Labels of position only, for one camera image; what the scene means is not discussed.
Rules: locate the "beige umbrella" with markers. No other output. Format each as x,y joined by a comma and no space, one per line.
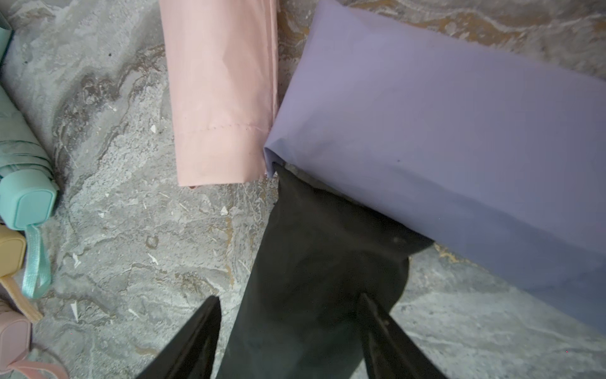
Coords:
13,247

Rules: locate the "pink umbrella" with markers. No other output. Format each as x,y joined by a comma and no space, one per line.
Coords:
16,335
222,61

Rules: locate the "mint green umbrella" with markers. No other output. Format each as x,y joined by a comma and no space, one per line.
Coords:
28,193

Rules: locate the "lavender umbrella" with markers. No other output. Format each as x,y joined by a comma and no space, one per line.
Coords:
497,157

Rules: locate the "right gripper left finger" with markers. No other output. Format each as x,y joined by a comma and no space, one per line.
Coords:
191,353

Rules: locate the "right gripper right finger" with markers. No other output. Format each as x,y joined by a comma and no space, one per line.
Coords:
388,351

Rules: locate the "black umbrella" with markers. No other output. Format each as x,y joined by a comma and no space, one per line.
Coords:
319,253

